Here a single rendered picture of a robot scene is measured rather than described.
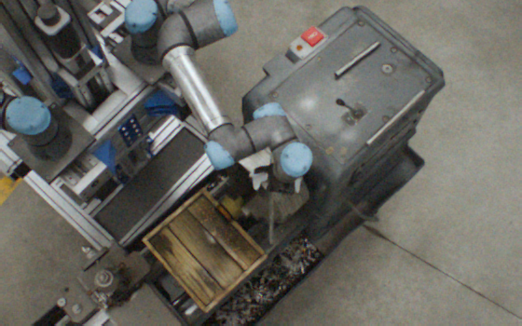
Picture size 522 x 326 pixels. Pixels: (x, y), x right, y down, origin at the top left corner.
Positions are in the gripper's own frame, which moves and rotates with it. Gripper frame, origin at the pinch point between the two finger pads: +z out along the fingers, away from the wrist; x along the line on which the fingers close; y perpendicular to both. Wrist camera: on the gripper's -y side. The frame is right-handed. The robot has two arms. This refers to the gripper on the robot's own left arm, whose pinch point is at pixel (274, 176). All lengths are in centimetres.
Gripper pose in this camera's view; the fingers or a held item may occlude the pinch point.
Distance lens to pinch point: 169.0
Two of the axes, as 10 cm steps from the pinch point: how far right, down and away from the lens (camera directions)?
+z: -1.4, 2.3, 9.6
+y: -0.4, 9.7, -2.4
